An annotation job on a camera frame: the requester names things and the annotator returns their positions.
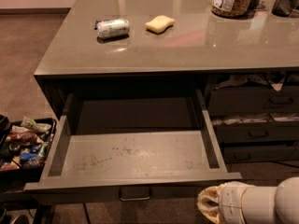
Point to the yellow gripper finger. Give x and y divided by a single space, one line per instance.
210 194
210 212

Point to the top right drawer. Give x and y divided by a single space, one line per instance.
229 101

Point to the yellow sponge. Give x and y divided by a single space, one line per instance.
159 24

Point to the large jar of nuts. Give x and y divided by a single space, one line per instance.
230 8

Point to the bottom right drawer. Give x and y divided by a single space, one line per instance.
260 153

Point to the blue snack packet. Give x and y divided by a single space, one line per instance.
27 156

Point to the black snack tray cart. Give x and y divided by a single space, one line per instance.
14 174

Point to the middle right drawer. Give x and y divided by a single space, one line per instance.
258 132

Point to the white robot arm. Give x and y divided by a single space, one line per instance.
271 205

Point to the grey drawer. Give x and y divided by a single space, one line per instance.
103 145

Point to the silver green soda can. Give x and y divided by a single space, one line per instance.
107 29

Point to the dark metal appliance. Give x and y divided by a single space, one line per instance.
286 8

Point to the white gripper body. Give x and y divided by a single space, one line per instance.
230 200

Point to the green snack packet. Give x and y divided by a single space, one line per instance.
32 125

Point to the silver drawer handle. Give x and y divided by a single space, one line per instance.
133 194

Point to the grey counter cabinet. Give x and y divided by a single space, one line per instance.
190 55

